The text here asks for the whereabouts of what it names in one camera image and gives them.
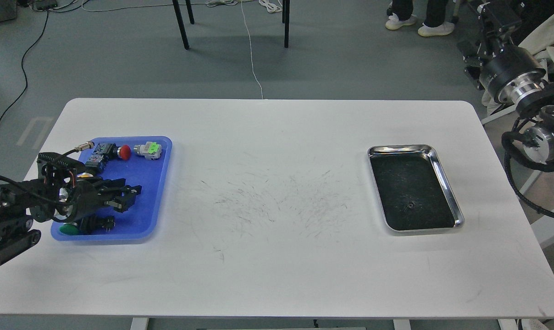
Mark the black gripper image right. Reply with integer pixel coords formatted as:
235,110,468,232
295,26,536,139
457,2,547,104

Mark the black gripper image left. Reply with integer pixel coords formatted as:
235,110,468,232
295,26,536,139
28,152,142,223

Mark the blue plastic tray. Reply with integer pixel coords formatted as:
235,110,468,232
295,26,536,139
50,136,173,244

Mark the silver metal tray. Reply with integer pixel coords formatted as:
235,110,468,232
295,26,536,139
367,144,465,235

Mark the white shoe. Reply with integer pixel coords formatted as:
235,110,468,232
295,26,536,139
385,13,418,31
417,22,455,37

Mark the beige cloth on chair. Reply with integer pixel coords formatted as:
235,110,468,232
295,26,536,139
481,5,554,115

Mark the black chair leg left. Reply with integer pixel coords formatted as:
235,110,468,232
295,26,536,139
172,0,195,50

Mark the black chair leg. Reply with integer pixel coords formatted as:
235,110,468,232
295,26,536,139
281,0,290,49
172,0,195,50

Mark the black chair leg right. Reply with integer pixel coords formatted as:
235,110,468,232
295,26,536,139
281,0,290,49

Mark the green push button switch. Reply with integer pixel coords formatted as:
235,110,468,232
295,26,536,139
59,215,116,236

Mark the yellow push button switch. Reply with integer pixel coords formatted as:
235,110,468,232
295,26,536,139
78,154,106,177

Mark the red push button switch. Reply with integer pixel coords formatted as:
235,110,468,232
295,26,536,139
93,143,132,161

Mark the grey green switch block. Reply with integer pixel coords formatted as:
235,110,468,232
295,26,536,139
133,141,162,160

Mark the white chair frame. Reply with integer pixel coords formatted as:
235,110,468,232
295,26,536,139
481,46,554,125

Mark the black cable on floor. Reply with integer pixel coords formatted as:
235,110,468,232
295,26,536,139
0,0,89,159

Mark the white cable on floor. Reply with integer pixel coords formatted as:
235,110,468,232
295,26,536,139
207,0,283,99

